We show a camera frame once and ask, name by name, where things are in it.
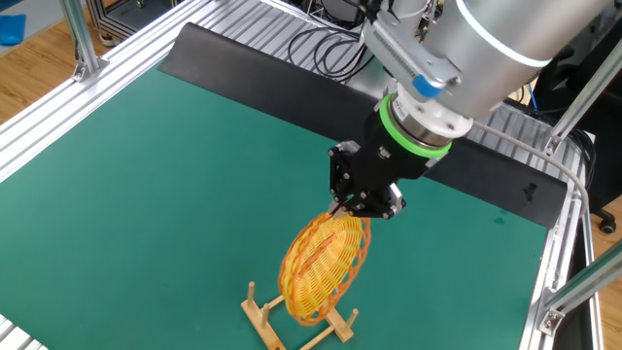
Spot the black white striped frame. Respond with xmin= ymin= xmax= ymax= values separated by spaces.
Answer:
xmin=86 ymin=0 xmax=186 ymax=48

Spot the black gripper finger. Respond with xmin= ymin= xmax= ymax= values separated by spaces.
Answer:
xmin=328 ymin=140 xmax=363 ymax=205
xmin=334 ymin=182 xmax=407 ymax=221

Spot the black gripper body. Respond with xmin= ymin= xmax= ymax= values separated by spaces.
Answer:
xmin=348 ymin=110 xmax=441 ymax=201

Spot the wooden dish rack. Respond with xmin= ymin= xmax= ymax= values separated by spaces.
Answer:
xmin=240 ymin=280 xmax=360 ymax=350

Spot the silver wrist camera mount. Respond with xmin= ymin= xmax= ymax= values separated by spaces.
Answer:
xmin=362 ymin=18 xmax=463 ymax=98

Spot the orange yellow woven basket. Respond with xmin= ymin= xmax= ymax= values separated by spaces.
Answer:
xmin=277 ymin=211 xmax=373 ymax=327

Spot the black office chair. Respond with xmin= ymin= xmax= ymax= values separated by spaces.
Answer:
xmin=534 ymin=28 xmax=622 ymax=234

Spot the aluminium frame post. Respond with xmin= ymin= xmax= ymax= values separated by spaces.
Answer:
xmin=543 ymin=36 xmax=622 ymax=157
xmin=57 ymin=0 xmax=111 ymax=83
xmin=536 ymin=252 xmax=622 ymax=336

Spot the green table mat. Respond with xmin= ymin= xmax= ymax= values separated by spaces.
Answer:
xmin=0 ymin=62 xmax=550 ymax=350

